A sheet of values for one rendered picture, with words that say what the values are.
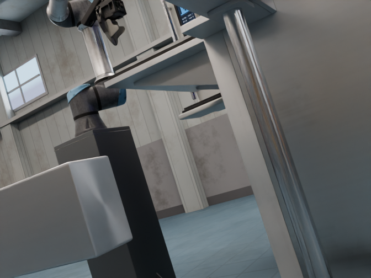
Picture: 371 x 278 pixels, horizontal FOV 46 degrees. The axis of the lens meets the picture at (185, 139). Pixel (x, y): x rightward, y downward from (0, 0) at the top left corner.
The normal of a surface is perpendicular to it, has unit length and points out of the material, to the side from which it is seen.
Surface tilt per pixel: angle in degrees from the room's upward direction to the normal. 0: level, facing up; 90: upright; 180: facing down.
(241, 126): 90
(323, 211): 90
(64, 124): 90
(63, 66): 90
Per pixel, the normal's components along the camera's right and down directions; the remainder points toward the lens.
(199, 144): -0.51, 0.09
